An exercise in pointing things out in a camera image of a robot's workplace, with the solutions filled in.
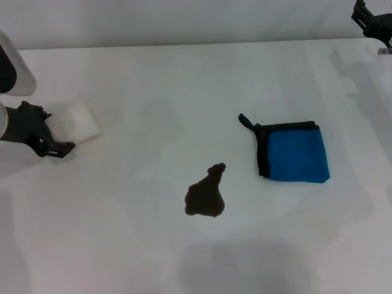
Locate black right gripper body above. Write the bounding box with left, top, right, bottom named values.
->
left=363, top=12, right=392, bottom=48

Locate blue rag with black trim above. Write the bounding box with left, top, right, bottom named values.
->
left=238, top=113, right=331, bottom=184

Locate white paper cup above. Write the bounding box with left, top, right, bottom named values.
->
left=48, top=102, right=102, bottom=145

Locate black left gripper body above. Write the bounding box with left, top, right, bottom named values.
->
left=3, top=104, right=53, bottom=157

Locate black water stain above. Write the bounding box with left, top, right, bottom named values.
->
left=184, top=162, right=228, bottom=218

